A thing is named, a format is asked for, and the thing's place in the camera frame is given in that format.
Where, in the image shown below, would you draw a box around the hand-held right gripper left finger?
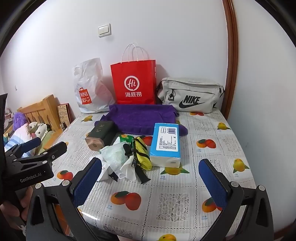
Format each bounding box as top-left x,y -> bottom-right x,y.
25,157 -> 102,241

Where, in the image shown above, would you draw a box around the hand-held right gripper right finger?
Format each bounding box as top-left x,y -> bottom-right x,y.
198,159 -> 274,241

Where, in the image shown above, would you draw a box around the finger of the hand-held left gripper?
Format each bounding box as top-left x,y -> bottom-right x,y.
5,137 -> 42,160
11,141 -> 68,167

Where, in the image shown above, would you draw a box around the white plastic items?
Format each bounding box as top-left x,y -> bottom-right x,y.
99,142 -> 130,172

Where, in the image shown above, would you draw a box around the green packet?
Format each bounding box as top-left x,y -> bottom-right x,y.
115,134 -> 135,145

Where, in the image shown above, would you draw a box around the yellow small pouch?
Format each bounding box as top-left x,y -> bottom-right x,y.
131,137 -> 153,171

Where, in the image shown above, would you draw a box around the person's left hand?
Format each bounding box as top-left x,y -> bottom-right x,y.
0,185 -> 34,230

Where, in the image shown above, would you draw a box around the white spotted plush toy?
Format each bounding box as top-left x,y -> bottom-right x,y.
28,122 -> 49,142

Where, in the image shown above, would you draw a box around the purple plush toy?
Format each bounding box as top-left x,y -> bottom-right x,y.
13,112 -> 26,130

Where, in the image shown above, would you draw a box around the fruit print tablecloth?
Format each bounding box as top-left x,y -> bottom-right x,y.
35,109 -> 257,241

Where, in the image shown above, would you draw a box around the brown patterned box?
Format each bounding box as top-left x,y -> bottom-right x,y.
57,103 -> 71,128

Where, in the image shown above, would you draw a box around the wooden headboard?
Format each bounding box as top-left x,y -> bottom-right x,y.
17,95 -> 64,150

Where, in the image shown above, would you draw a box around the dark green tin box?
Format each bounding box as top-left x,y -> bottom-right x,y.
85,120 -> 116,151

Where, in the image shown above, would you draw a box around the blue tissue pack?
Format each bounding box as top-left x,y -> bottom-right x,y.
149,123 -> 182,168

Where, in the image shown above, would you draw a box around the white plastic shopping bag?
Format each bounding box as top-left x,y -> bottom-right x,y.
73,58 -> 116,114

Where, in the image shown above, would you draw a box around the purple towel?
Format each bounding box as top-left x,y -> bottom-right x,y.
94,104 -> 189,136

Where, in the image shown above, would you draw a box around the grey waist bag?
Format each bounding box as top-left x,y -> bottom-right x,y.
156,77 -> 225,113

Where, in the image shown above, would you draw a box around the red paper bag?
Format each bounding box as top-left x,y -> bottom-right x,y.
110,43 -> 157,105

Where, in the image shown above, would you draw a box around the brown wooden door frame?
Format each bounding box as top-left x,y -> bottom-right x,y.
222,0 -> 238,121

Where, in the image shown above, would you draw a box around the white light switch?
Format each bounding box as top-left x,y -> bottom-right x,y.
98,24 -> 112,38

